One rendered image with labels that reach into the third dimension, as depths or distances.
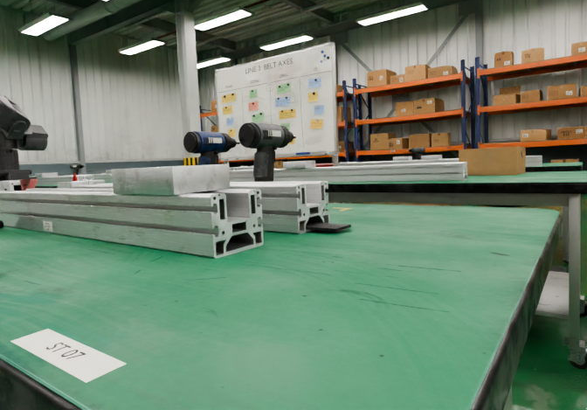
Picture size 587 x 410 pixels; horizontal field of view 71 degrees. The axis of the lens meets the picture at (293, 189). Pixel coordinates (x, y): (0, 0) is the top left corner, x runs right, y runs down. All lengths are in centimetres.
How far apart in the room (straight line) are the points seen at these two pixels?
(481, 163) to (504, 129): 857
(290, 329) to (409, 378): 10
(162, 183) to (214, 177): 8
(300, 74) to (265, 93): 46
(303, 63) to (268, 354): 378
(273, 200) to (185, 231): 18
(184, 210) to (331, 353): 38
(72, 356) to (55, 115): 1312
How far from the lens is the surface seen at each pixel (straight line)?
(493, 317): 36
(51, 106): 1345
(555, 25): 1126
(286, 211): 72
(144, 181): 65
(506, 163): 246
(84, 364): 31
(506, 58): 1028
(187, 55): 951
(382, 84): 1101
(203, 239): 57
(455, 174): 206
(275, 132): 98
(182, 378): 27
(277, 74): 416
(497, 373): 29
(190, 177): 62
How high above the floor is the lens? 90
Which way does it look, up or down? 4 degrees down
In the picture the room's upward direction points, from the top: 3 degrees counter-clockwise
